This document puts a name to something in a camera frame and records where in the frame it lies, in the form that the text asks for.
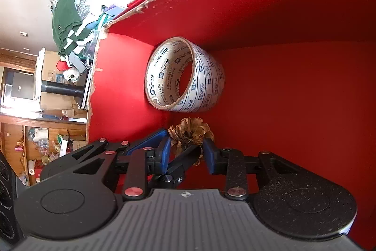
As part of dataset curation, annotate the black panel with circles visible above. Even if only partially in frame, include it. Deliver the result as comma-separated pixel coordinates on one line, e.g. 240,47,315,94
0,149,28,251

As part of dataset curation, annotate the white plush toy red hat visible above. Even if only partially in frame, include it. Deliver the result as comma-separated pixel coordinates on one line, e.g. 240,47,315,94
56,60,81,84

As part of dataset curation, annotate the brown cardboard box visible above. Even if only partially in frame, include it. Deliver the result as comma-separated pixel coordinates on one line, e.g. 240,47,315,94
35,48,89,119

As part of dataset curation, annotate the brown pine cone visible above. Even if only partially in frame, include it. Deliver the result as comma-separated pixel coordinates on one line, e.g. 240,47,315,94
168,117,215,166

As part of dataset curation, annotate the wooden cabinet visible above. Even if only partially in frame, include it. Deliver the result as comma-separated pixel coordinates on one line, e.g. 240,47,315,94
0,47,89,187

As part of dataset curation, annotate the printed white tape roll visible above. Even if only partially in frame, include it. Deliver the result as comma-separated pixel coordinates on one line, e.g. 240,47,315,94
145,37,225,114

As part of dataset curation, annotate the black cylinder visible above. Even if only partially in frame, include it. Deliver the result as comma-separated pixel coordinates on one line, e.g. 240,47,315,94
41,80,86,99

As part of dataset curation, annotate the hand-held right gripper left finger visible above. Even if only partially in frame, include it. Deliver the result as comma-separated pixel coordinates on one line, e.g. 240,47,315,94
69,128,171,201

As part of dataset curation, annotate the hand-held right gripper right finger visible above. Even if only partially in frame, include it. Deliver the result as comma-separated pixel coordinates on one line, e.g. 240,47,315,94
203,138,294,199

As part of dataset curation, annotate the green garment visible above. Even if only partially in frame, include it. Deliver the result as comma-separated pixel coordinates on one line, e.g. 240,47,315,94
52,0,97,57

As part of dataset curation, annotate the red cardboard box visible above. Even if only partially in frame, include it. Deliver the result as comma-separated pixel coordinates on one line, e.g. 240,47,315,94
86,0,376,251

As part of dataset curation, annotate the dark grey monitor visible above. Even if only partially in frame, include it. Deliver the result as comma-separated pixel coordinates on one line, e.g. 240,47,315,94
3,69,36,101

